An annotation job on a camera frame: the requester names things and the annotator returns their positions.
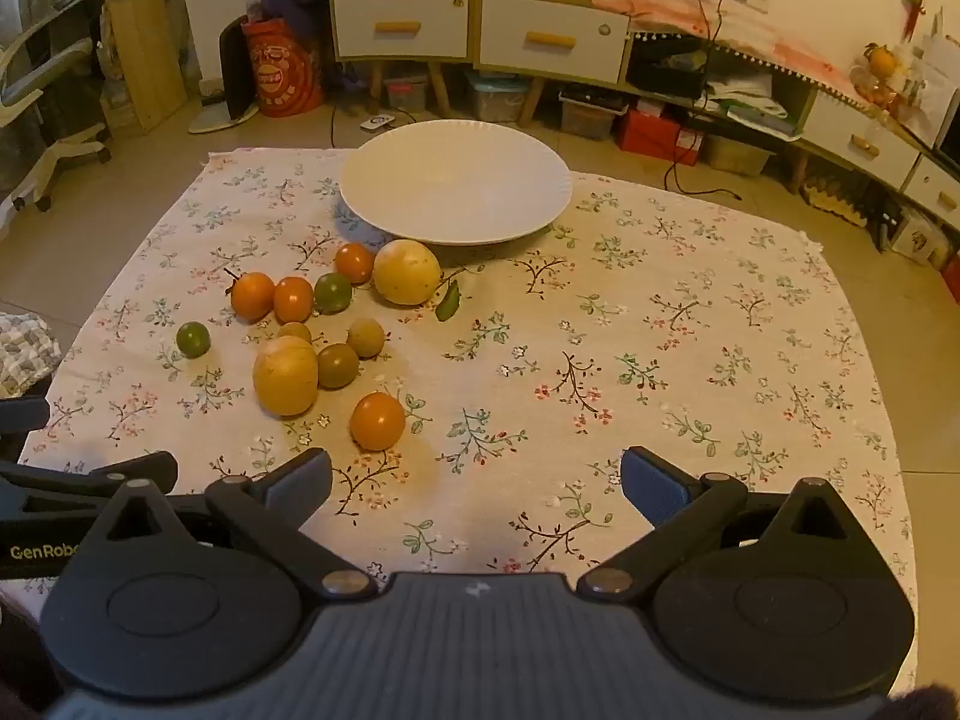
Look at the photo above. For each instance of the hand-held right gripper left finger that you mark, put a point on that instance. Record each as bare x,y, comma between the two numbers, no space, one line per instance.
296,487

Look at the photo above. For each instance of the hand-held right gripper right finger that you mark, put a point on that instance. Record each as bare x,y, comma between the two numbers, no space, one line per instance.
656,484

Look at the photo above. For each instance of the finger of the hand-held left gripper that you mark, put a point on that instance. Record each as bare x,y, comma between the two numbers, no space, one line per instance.
22,415
75,476

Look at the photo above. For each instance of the orange tangerine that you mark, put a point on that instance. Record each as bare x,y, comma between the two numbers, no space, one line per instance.
378,421
252,295
354,262
292,298

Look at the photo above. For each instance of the large yellow grapefruit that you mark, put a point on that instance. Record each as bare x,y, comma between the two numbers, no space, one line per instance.
406,272
285,376

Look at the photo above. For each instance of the olive green tangerine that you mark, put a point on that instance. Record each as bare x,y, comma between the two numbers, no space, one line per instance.
337,365

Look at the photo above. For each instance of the small brown kiwi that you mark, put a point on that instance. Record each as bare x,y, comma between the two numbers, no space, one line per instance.
294,331
366,337

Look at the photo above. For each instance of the white ribbed plate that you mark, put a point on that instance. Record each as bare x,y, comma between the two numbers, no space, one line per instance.
454,180

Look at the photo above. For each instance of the checkered cloth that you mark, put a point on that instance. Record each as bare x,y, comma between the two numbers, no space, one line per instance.
26,352

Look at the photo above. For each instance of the floral tablecloth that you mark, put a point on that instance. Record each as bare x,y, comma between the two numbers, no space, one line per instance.
600,315

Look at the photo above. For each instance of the green leaf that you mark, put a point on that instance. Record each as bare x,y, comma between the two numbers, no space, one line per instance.
448,304

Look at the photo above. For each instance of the white office chair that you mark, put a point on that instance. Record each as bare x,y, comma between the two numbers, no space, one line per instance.
71,144

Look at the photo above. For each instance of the yellow egg carton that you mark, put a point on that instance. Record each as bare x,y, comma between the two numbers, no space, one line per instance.
832,202

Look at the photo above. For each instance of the beige storage box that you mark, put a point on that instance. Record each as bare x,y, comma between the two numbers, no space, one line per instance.
739,156

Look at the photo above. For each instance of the red box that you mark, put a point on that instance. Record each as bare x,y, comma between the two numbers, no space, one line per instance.
652,136

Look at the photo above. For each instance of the small white printed box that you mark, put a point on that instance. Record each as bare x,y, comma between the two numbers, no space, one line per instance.
919,236

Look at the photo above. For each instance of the clear box with black lid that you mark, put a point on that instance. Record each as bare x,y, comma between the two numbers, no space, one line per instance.
589,120

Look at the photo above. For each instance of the small white device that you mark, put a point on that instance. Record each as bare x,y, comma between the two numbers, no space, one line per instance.
377,121

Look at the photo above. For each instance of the light wooden desk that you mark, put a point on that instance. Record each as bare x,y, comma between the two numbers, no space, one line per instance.
142,52

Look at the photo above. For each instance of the pile of white papers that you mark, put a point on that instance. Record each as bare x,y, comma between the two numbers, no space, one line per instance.
742,101

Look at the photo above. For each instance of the low wooden console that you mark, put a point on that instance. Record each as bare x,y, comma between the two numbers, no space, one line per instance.
804,116

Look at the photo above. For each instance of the white console drawer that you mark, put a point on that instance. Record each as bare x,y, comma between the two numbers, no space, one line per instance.
930,191
832,127

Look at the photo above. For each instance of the red printed bag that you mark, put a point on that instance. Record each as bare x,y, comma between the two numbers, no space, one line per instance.
281,82

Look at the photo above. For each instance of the black flat panel on base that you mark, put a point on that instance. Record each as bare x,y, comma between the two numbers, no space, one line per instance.
234,67

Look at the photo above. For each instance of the black bag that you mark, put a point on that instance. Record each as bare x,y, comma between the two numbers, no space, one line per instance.
664,75

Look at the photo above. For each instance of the small clear storage box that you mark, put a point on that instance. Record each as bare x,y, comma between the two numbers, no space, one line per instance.
407,94

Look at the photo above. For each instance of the clear box with teal lid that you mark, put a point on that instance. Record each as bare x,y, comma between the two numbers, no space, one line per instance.
495,101

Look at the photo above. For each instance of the white cabinet drawer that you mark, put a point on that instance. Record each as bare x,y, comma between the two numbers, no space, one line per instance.
510,15
360,37

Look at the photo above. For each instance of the pink tasselled cloth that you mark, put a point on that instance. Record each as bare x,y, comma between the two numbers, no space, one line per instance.
675,11

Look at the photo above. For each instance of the orange fruit decoration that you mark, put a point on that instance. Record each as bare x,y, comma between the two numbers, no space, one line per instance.
879,60

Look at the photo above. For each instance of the wooden shelf cabinet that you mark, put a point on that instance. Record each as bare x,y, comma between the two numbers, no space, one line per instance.
474,22

